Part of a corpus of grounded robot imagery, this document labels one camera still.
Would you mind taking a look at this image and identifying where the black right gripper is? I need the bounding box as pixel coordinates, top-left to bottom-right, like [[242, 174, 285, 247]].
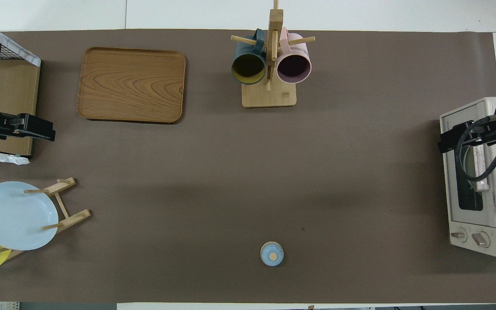
[[437, 116, 496, 154]]

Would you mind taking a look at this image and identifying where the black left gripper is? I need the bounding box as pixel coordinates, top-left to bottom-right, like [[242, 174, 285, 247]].
[[0, 113, 56, 143]]

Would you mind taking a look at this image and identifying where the glass oven door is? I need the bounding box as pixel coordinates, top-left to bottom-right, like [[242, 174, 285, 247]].
[[440, 108, 496, 229]]

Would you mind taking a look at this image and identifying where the wooden shelf box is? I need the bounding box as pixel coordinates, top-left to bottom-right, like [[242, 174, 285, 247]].
[[0, 17, 42, 165]]

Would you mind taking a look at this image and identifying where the light blue plate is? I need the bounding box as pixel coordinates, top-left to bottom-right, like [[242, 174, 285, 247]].
[[0, 181, 59, 251]]

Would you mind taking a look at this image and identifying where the wooden plate rack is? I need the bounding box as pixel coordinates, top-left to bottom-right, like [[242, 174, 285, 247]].
[[0, 177, 92, 261]]

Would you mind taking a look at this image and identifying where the wooden tray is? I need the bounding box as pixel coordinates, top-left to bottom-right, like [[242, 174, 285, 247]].
[[77, 47, 186, 124]]

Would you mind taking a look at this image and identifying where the pink mug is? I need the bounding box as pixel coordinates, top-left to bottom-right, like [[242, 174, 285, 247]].
[[276, 27, 313, 84]]

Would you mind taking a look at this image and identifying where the wooden mug tree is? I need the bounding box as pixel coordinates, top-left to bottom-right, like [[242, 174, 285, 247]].
[[230, 0, 316, 108]]

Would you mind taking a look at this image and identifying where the brown table mat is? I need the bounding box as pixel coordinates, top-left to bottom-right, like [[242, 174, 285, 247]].
[[0, 29, 496, 304]]

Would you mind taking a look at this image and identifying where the dark blue mug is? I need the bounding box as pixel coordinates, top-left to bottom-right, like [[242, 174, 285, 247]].
[[231, 28, 267, 85]]

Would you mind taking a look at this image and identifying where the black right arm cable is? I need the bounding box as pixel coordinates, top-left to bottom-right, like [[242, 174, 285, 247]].
[[455, 116, 496, 181]]

